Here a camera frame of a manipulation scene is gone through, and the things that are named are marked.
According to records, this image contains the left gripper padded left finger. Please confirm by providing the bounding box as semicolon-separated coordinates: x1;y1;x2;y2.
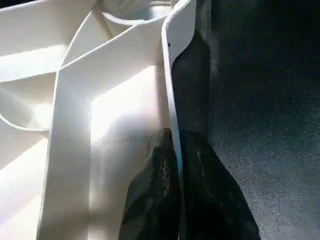
118;128;182;240

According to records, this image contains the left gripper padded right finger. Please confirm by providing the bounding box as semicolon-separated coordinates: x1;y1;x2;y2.
178;130;261;240

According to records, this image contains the black work mat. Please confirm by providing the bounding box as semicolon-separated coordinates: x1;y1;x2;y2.
172;0;320;240

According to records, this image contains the white plastic table top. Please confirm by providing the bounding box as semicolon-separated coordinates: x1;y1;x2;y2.
0;0;197;240

